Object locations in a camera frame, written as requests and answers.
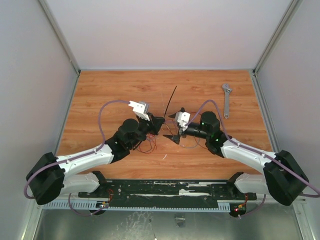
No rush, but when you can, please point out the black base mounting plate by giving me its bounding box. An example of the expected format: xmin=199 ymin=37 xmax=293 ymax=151
xmin=78 ymin=179 xmax=257 ymax=203

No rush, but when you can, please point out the aluminium corner post right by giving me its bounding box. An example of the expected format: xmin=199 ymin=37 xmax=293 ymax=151
xmin=252 ymin=0 xmax=303 ymax=78

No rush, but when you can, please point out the aluminium corner post left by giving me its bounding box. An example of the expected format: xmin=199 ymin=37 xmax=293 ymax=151
xmin=37 ymin=0 xmax=82 ymax=76

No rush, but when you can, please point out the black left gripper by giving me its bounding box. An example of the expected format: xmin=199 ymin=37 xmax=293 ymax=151
xmin=129 ymin=112 xmax=165 ymax=149

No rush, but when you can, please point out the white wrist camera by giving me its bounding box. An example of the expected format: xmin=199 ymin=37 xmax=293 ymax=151
xmin=175 ymin=112 xmax=191 ymax=131
xmin=128 ymin=101 xmax=150 ymax=121

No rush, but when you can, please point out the black zip tie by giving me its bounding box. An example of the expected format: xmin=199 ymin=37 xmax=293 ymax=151
xmin=163 ymin=85 xmax=178 ymax=118

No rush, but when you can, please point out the red wire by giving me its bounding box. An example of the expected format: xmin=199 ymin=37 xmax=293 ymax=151
xmin=134 ymin=122 xmax=176 ymax=154

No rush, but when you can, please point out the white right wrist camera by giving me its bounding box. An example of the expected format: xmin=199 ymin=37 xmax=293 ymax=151
xmin=175 ymin=112 xmax=191 ymax=131

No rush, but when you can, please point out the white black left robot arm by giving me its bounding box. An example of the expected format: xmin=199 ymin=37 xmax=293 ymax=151
xmin=25 ymin=113 xmax=165 ymax=205

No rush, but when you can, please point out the silver adjustable wrench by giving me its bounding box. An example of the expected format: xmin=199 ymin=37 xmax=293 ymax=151
xmin=222 ymin=83 xmax=233 ymax=119

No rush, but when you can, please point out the aluminium corner post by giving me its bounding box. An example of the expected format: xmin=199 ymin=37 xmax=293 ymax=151
xmin=252 ymin=0 xmax=303 ymax=78
xmin=37 ymin=0 xmax=82 ymax=76

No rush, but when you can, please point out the dark purple wire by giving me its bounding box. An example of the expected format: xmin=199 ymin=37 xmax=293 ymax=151
xmin=164 ymin=119 xmax=208 ymax=150

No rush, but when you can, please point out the grey slotted cable duct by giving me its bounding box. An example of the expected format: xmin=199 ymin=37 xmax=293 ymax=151
xmin=42 ymin=197 xmax=231 ymax=213

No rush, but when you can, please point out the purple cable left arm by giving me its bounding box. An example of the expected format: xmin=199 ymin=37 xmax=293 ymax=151
xmin=23 ymin=99 xmax=133 ymax=218

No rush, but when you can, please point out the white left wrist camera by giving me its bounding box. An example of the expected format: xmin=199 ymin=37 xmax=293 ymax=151
xmin=128 ymin=101 xmax=150 ymax=121

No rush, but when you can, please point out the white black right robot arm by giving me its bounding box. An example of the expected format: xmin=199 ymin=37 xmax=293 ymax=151
xmin=167 ymin=108 xmax=309 ymax=206

